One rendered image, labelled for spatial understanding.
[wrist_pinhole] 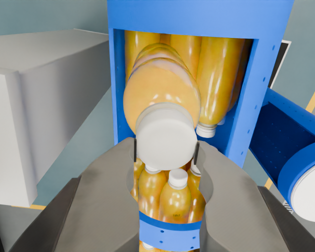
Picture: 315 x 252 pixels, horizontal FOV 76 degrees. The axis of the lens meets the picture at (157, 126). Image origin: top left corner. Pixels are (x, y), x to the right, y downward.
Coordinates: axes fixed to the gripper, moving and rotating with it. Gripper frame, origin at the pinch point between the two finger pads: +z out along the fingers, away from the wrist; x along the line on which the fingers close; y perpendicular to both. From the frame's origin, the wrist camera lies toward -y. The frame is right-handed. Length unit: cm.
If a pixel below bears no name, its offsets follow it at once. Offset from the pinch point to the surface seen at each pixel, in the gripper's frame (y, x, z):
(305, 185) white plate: 33, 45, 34
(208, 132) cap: 12.2, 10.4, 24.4
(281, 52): 5, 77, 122
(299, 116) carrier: 21, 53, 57
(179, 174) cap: 20.9, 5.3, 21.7
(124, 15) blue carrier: -7.4, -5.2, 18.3
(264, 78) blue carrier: -0.6, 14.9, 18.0
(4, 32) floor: 5, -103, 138
